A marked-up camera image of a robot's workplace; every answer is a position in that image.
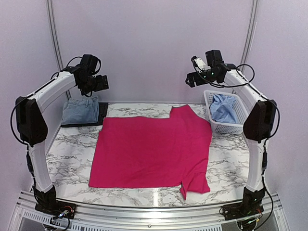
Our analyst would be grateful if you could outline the white plastic laundry basket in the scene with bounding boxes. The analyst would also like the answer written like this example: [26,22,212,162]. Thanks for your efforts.
[204,90,248,135]

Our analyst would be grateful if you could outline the wall aluminium profile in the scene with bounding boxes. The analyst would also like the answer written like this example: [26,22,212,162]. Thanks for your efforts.
[45,0,70,99]
[240,0,260,64]

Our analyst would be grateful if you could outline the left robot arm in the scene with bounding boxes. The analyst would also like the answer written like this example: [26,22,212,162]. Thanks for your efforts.
[11,54,109,214]

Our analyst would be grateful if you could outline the magenta t-shirt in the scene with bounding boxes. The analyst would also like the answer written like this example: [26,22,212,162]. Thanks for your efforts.
[89,105,212,198]

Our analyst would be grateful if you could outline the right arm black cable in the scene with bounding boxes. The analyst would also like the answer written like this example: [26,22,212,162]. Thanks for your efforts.
[209,64,255,87]

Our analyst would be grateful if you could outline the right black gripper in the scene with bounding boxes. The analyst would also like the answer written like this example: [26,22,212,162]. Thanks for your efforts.
[186,68,219,87]

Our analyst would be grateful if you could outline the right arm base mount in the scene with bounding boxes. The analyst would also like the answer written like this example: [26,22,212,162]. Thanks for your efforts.
[219,202,264,220]

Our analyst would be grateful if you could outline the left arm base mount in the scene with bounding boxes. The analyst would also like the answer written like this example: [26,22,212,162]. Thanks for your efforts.
[35,201,77,219]

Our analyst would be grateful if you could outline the folded light blue jeans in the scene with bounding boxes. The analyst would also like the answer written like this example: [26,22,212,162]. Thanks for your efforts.
[61,96,99,126]

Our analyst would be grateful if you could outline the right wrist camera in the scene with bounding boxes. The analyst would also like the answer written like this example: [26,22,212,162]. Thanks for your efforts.
[191,56,206,71]

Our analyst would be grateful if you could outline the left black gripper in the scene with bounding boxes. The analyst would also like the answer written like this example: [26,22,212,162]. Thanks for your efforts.
[79,74,109,95]

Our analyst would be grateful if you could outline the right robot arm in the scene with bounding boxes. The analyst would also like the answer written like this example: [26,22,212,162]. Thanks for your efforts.
[185,50,281,216]

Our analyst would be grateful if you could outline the right wall aluminium profile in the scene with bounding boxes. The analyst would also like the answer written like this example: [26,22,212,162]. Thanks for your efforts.
[240,0,260,64]

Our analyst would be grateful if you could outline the light blue shirt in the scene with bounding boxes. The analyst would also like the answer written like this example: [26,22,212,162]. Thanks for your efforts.
[209,94,238,124]

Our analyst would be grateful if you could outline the left wall aluminium profile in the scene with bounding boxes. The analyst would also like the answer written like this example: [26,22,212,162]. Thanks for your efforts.
[45,0,70,99]

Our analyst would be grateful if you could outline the folded black garment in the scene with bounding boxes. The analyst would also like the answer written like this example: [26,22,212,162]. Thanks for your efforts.
[60,103,108,128]

